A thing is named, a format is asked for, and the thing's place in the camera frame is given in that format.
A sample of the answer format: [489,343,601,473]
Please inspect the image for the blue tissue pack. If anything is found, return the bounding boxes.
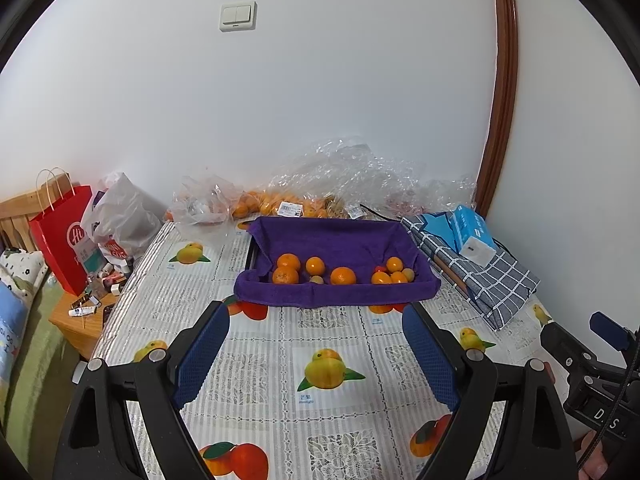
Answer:
[447,204,497,267]

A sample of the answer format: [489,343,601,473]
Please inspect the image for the fruit-printed lace tablecloth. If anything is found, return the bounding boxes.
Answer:
[90,215,591,480]

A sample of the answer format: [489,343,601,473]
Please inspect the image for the red paper bag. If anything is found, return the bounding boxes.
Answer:
[28,167,96,297]

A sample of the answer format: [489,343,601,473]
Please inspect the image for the cluster of small bottles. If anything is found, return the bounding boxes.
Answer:
[87,255,134,297]

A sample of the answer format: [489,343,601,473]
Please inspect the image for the green and blue bedding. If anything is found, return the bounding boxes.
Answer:
[0,280,83,466]

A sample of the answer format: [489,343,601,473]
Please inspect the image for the wooden nightstand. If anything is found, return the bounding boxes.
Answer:
[48,287,121,361]

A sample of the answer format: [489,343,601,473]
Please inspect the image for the white wall switch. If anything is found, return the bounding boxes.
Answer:
[220,1,258,32]

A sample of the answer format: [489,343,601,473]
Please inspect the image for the brown wooden door frame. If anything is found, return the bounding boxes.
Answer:
[475,0,519,218]

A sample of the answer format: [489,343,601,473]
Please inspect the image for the wooden headboard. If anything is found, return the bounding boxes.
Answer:
[0,172,73,256]

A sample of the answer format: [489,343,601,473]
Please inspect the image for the plastic bag of oranges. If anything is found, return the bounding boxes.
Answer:
[232,187,346,221]

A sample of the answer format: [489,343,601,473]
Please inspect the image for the white plastic bag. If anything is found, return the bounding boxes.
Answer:
[80,172,163,261]

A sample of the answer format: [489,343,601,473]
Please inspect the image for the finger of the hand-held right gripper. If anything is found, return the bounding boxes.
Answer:
[540,321,596,372]
[590,311,632,352]

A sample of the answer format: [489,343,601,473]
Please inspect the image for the folded grey plaid cloth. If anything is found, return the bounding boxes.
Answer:
[400,212,542,332]

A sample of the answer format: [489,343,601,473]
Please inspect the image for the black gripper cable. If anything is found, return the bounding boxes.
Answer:
[575,327,640,473]

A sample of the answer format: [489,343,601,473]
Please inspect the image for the clear plastic bag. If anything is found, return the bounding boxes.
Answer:
[167,175,246,226]

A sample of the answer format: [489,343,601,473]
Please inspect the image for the crumpled clear plastic wrap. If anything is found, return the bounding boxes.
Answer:
[270,135,478,221]

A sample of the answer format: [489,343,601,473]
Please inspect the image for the person's right hand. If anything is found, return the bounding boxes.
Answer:
[575,432,621,480]

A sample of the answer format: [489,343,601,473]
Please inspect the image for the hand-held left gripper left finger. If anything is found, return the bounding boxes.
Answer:
[52,300,232,480]

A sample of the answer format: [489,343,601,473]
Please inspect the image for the spotted white pillow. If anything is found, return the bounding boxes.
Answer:
[0,247,51,306]

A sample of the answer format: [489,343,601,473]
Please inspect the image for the thin black cable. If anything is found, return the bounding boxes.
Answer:
[359,204,401,222]

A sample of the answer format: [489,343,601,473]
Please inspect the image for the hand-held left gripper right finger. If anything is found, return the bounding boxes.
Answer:
[401,302,581,480]

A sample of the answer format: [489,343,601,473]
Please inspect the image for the tray with purple towel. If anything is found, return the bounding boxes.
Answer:
[234,216,442,308]

